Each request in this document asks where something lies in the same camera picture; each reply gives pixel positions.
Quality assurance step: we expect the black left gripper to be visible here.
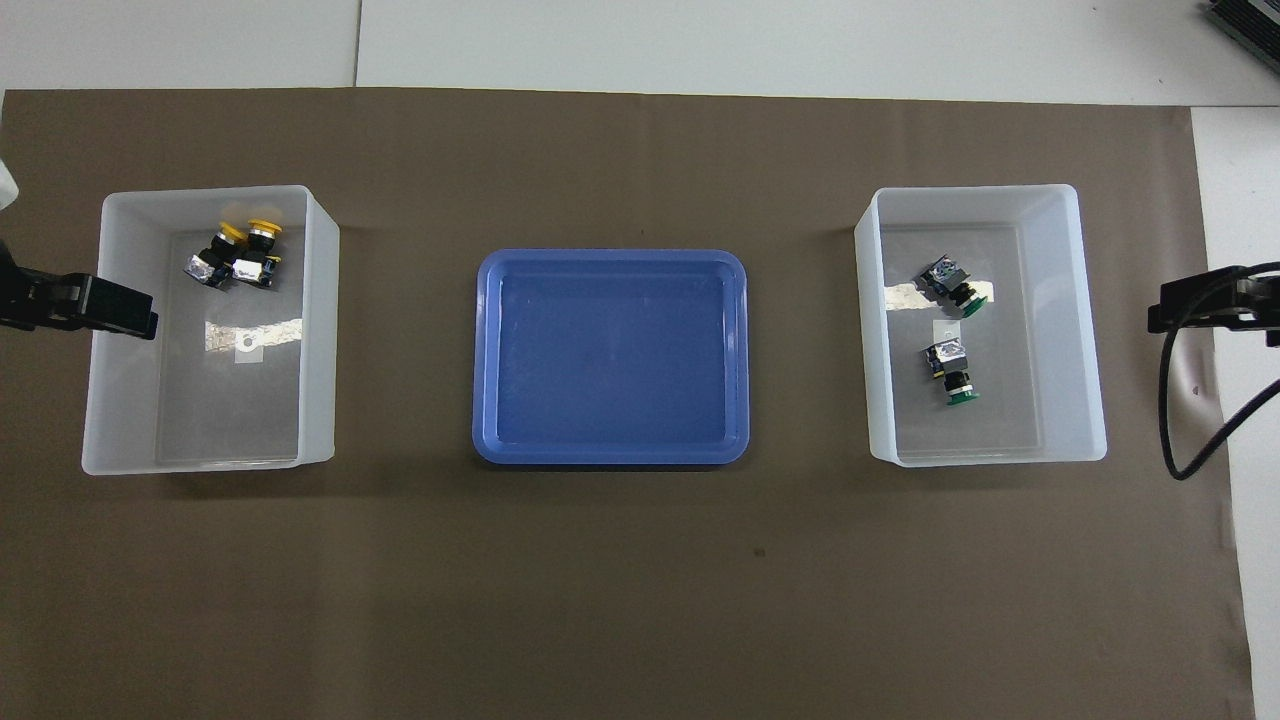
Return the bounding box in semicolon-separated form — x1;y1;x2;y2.
0;265;159;342

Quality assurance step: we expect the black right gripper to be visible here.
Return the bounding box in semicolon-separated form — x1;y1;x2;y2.
1148;268;1280;348

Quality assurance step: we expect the yellow push button switch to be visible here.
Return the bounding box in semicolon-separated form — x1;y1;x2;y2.
183;222;247;292
232;218;285;291

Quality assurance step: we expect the green push button switch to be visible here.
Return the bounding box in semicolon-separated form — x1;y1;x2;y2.
920;255;992;319
925;338;981;408

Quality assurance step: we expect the translucent white plastic box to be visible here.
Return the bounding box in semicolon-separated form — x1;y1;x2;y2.
854;184;1109;468
82;185;341;477

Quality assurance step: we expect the dark grey electronic device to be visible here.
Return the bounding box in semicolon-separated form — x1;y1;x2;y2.
1205;0;1280;63

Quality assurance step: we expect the blue plastic tray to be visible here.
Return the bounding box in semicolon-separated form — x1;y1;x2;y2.
472;249;751;467

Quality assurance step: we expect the brown paper table mat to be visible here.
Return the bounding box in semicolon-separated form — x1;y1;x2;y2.
0;88;1256;720

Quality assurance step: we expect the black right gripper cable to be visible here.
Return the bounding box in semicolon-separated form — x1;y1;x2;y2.
1158;262;1280;481

